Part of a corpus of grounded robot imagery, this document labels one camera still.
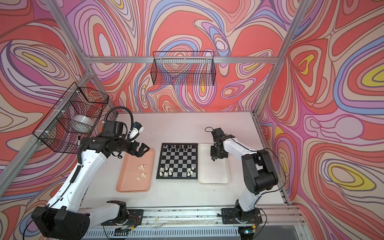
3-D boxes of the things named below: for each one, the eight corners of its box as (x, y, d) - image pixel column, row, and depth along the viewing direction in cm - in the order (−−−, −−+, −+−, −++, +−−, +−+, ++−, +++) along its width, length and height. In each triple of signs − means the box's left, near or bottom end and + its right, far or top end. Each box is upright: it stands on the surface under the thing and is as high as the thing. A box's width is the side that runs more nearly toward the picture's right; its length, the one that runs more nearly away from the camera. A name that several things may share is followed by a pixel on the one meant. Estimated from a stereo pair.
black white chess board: (157, 179, 87) (156, 177, 85) (162, 145, 102) (162, 143, 100) (198, 179, 87) (198, 177, 85) (197, 145, 102) (197, 143, 100)
